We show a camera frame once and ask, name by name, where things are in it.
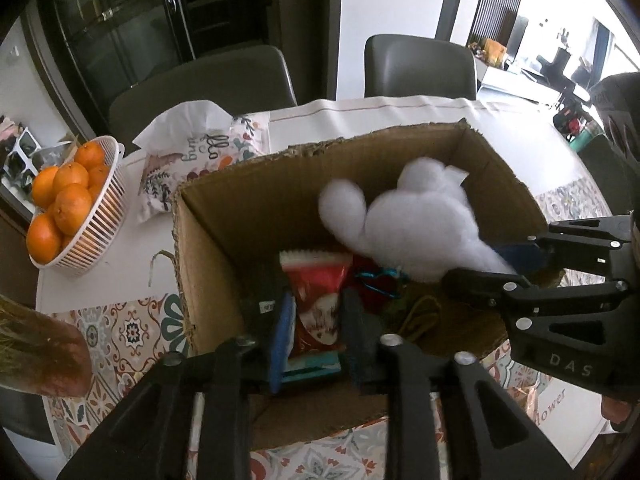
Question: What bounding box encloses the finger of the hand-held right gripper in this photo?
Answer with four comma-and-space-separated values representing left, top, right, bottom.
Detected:
492, 216, 632, 281
442, 267, 631, 311

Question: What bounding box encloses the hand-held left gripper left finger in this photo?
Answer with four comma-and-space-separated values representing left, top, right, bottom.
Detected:
57, 292, 301, 480

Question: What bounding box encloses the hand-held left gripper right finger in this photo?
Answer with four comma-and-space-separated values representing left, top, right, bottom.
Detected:
340, 287, 583, 480

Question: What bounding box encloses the blue tissue pack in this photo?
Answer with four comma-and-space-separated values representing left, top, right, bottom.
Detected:
282, 350, 343, 386

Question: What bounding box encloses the red snack packet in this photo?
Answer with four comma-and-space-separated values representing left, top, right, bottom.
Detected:
279, 249, 353, 356

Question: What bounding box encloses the white plush toy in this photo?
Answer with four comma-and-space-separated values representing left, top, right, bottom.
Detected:
318, 157, 516, 283

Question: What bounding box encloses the brown cardboard box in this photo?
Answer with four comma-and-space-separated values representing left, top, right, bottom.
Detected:
172, 119, 566, 453

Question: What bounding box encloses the person's right hand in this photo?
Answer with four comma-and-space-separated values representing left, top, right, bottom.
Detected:
601, 394, 635, 433

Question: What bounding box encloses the grey dining chair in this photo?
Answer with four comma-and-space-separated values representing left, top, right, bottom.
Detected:
575, 130, 628, 221
363, 34, 478, 101
107, 45, 298, 153

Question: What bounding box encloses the patterned table runner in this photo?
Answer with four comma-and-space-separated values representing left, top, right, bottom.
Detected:
42, 177, 613, 480

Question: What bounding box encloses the floral tissue pouch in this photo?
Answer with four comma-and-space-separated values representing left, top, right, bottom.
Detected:
131, 101, 271, 223

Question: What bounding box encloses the white plastic basket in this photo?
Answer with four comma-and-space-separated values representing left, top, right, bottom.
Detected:
27, 135, 127, 276

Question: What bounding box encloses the glass vase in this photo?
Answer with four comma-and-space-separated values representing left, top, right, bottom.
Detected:
0, 294, 95, 396

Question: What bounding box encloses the pile of oranges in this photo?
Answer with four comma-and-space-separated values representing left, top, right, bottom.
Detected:
26, 141, 113, 265

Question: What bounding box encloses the white shoe rack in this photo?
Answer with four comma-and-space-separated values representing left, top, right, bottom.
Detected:
0, 115, 76, 196

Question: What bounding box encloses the dark glass sliding door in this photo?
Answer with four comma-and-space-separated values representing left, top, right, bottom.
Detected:
30, 0, 281, 126

